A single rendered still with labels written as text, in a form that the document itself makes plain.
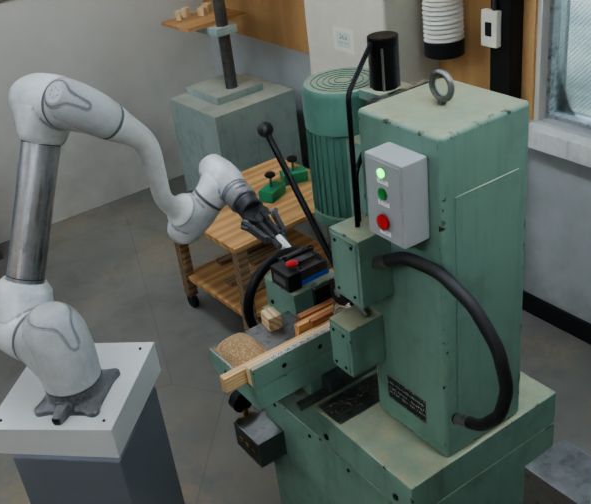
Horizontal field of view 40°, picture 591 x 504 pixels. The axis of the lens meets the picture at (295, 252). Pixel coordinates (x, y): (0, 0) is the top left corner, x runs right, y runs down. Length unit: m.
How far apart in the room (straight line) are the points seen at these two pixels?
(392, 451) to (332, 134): 0.68
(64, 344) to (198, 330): 1.59
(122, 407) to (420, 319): 0.92
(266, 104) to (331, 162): 2.41
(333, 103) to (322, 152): 0.12
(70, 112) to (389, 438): 1.07
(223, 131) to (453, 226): 2.64
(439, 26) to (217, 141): 1.34
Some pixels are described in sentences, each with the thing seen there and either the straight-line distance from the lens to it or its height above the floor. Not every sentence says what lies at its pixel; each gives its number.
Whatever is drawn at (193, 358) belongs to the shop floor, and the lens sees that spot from 3.49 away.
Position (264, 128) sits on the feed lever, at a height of 1.42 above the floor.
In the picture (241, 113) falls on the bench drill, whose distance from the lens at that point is 4.03.
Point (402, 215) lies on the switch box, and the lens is 1.41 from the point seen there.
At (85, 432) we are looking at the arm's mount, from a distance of 2.18.
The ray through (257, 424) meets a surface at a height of 0.62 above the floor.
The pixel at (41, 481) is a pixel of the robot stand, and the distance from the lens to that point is 2.35.
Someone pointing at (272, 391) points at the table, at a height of 0.87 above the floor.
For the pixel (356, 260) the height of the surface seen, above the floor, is 1.26.
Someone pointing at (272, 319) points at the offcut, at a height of 0.93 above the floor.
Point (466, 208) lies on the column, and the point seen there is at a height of 1.37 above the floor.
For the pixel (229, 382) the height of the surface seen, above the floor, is 0.93.
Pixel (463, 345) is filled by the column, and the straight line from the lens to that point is 1.62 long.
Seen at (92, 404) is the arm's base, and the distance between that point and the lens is 2.21.
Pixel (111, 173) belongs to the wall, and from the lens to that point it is 4.94.
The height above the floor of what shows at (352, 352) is 1.03.
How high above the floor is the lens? 2.05
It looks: 30 degrees down
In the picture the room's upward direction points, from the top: 7 degrees counter-clockwise
